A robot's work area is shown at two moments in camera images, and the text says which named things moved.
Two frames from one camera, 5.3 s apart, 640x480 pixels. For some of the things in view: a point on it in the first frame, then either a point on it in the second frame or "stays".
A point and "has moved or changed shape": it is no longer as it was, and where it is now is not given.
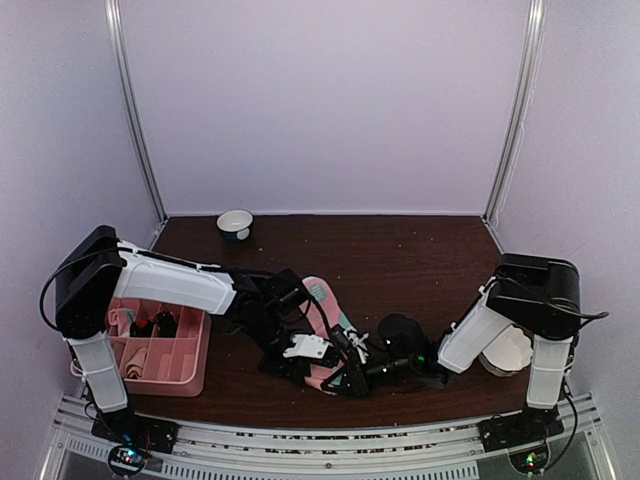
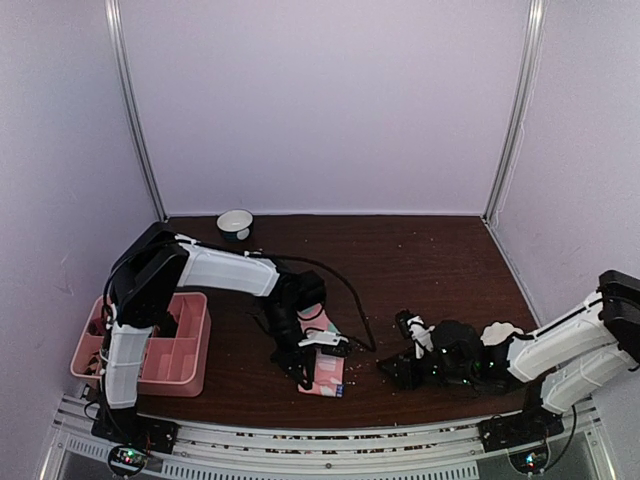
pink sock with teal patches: x=331 y=316 has moved or changed shape
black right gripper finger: x=350 y=380 to x=401 y=373
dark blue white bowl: x=235 y=225 stays
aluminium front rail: x=435 y=450 stays
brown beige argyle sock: x=164 y=325 stays
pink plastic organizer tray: x=162 y=350 stays
